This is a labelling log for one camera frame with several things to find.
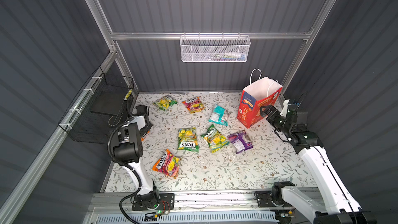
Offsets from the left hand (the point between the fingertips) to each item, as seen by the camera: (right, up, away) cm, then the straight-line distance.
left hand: (146, 128), depth 99 cm
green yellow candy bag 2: (+45, -6, -8) cm, 46 cm away
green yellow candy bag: (+10, +17, +10) cm, 22 cm away
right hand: (+69, +12, -24) cm, 74 cm away
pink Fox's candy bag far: (+31, +15, +10) cm, 36 cm away
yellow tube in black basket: (-4, +20, -17) cm, 26 cm away
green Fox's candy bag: (+28, -5, -9) cm, 30 cm away
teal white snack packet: (+47, +8, +3) cm, 47 cm away
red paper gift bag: (+75, +23, +3) cm, 79 cm away
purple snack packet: (+59, -6, -10) cm, 60 cm away
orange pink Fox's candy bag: (+19, -16, -19) cm, 31 cm away
